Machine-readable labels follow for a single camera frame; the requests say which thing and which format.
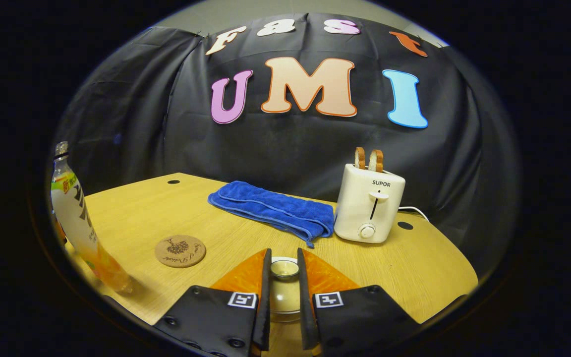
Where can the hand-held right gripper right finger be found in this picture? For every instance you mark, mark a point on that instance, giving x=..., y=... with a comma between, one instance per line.
x=305, y=297

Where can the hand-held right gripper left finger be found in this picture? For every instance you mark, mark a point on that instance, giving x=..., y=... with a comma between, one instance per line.
x=264, y=297

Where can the white toaster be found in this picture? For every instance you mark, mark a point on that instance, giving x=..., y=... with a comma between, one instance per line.
x=365, y=208

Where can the blue towel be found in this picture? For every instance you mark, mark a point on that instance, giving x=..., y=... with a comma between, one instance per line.
x=270, y=208

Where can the cream teacup lid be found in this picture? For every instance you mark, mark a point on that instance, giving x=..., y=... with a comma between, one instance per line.
x=284, y=270

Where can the clear water bottle white label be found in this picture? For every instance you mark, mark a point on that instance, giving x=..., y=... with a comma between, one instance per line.
x=75, y=213

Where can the toast slice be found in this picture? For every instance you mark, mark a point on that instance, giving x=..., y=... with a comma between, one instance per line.
x=375, y=161
x=360, y=158

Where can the round cork coaster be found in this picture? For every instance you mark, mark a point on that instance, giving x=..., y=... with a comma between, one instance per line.
x=180, y=251

